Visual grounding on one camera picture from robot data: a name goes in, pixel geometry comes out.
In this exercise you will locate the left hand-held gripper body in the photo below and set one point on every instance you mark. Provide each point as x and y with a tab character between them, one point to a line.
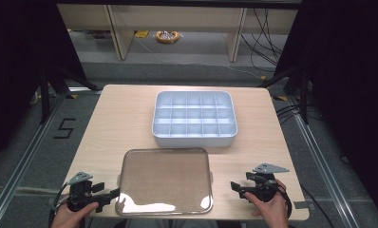
79	193

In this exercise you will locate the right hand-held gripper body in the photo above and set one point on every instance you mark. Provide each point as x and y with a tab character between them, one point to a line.
266	186

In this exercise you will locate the person's left hand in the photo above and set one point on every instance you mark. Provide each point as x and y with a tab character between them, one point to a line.
66	217

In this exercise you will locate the transparent plastic lid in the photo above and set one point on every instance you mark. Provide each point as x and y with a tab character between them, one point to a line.
165	180

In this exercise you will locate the grey tape piece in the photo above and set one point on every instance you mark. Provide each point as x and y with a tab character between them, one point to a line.
301	205

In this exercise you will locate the yellow flat item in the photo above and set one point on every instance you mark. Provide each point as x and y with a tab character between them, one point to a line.
141	34

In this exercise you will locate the person's right hand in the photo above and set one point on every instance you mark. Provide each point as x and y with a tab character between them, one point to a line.
272	210

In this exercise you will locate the white compartment organizer box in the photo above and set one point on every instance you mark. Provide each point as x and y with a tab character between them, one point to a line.
194	134

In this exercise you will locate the aluminium floor rail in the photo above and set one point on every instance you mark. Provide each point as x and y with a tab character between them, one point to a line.
329	177
22	158

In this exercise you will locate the black metal stand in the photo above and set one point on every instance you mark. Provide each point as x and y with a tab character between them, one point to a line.
45	95
304	95

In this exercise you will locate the black curtain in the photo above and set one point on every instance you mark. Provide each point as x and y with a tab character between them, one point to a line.
351	79
19	63

